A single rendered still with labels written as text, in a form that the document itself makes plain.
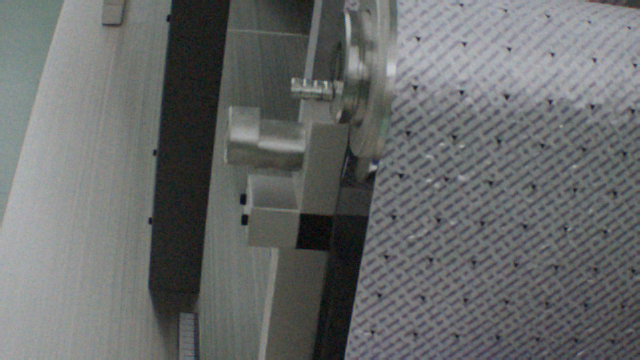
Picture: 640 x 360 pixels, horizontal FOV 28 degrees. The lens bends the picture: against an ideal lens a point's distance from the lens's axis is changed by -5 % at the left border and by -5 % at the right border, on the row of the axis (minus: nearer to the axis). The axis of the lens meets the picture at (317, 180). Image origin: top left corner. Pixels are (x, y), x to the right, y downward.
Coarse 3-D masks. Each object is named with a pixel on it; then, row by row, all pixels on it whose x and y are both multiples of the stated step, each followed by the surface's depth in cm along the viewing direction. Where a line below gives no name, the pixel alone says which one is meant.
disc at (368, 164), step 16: (384, 0) 82; (384, 16) 82; (384, 32) 81; (384, 64) 81; (384, 80) 80; (384, 96) 80; (384, 112) 80; (384, 128) 81; (352, 160) 91; (368, 160) 84; (368, 176) 85
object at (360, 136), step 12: (372, 0) 85; (372, 12) 84; (384, 48) 81; (372, 60) 83; (372, 72) 83; (372, 84) 82; (372, 96) 82; (372, 108) 82; (372, 120) 82; (360, 132) 86; (372, 132) 83; (360, 144) 85; (360, 156) 87
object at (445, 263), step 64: (384, 192) 84; (448, 192) 84; (512, 192) 85; (576, 192) 85; (384, 256) 86; (448, 256) 87; (512, 256) 87; (576, 256) 88; (384, 320) 89; (448, 320) 89; (512, 320) 89; (576, 320) 90
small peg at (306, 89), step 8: (296, 80) 87; (304, 80) 87; (312, 80) 88; (320, 80) 88; (296, 88) 87; (304, 88) 87; (312, 88) 87; (320, 88) 87; (328, 88) 87; (296, 96) 87; (304, 96) 87; (312, 96) 87; (320, 96) 87; (328, 96) 87
